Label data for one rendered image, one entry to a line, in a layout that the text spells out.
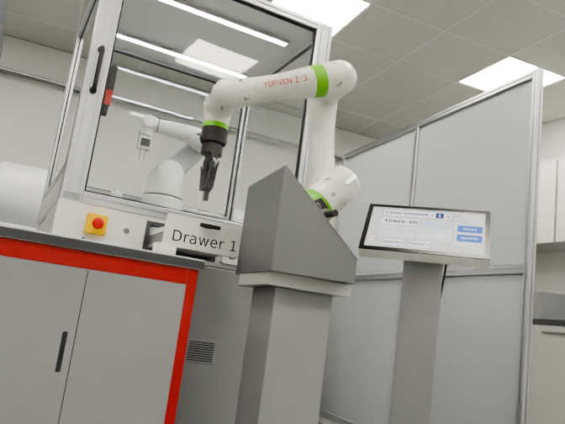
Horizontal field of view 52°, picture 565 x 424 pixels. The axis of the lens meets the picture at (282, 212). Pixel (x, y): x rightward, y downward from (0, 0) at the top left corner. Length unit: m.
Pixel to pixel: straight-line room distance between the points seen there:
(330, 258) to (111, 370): 0.70
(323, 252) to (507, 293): 1.51
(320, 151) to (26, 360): 1.21
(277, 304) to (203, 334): 0.60
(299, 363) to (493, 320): 1.53
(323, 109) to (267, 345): 0.92
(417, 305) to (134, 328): 1.27
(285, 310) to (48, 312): 0.68
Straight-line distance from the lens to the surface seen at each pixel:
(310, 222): 1.77
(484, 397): 3.18
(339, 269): 1.79
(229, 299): 2.35
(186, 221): 2.01
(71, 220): 2.21
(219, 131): 2.04
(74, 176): 2.23
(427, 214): 2.60
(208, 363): 2.34
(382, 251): 2.42
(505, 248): 3.15
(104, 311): 1.62
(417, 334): 2.49
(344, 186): 1.96
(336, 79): 2.09
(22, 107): 5.69
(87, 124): 2.28
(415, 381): 2.49
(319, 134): 2.19
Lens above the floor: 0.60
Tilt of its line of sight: 11 degrees up
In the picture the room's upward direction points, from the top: 8 degrees clockwise
